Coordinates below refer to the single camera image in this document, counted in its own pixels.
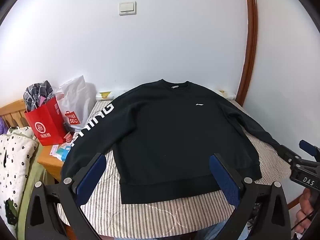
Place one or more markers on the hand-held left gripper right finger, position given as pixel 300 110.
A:
pixel 225 177

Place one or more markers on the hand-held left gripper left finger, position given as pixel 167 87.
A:
pixel 91 177

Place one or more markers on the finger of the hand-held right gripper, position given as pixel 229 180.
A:
pixel 287 153
pixel 308 147

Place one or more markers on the black sweatshirt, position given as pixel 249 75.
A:
pixel 162 130

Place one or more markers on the person's right hand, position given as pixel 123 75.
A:
pixel 303 210

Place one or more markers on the brown wooden baseboard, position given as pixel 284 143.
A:
pixel 292 203

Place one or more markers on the blue white packet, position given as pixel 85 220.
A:
pixel 62 153

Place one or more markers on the wooden nightstand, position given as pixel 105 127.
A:
pixel 48 162

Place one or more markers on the small red box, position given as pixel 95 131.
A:
pixel 68 137

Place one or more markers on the person's blue jeans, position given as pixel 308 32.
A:
pixel 212 235

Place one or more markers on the green blanket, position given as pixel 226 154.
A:
pixel 27 200

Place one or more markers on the red paper bag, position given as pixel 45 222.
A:
pixel 45 125

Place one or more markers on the striped quilted mattress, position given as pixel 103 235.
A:
pixel 150 217

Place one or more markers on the white floral quilt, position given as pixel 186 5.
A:
pixel 12 160

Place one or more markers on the white plastic bag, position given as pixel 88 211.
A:
pixel 75 97

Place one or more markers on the pink cloth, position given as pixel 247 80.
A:
pixel 42 100

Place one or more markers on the grey plaid cloth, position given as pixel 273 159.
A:
pixel 33 96

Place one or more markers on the wooden headboard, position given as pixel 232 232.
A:
pixel 15 110

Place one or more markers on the purple cloth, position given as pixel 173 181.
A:
pixel 2 127

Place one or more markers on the brown wooden door frame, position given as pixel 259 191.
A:
pixel 251 42

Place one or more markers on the white light switch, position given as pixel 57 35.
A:
pixel 127 8

